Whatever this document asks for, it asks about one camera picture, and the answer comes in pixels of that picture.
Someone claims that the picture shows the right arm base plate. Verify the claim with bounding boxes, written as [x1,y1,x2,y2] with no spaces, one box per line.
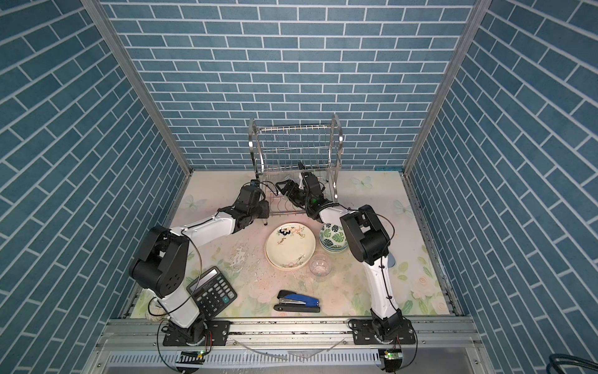
[347,317,417,345]

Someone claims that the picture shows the blue black stapler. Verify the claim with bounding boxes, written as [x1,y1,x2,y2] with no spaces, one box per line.
[273,290,321,313]

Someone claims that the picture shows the blue grey cylinder object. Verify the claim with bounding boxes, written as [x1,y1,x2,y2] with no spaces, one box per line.
[388,253,396,268]

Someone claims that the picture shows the clear glass cup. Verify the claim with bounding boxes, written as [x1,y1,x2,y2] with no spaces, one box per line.
[308,254,333,278]

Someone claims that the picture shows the black calculator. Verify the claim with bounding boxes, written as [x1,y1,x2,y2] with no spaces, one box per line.
[187,266,238,320]

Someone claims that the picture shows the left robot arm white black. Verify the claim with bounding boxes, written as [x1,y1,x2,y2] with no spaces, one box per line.
[129,179,269,329]

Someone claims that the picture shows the green leaf pattern bowl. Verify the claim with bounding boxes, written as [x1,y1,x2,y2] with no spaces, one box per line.
[319,223,348,252]

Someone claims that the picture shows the white plate with painted design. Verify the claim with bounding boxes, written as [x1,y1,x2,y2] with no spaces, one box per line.
[265,223,316,271]

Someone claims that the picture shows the black cable bottom right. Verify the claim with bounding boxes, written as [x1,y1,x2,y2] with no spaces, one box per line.
[546,353,598,374]

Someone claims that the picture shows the steel two-tier dish rack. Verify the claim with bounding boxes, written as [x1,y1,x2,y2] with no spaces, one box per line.
[248,113,345,216]

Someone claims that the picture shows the aluminium front rail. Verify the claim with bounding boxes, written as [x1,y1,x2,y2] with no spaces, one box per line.
[95,315,482,356]

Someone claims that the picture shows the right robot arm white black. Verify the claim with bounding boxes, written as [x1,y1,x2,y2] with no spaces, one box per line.
[275,171,407,342]

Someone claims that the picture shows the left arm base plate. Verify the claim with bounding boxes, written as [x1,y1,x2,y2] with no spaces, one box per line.
[160,319,230,347]

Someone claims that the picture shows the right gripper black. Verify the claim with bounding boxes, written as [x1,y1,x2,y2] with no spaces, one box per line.
[276,180,313,210]

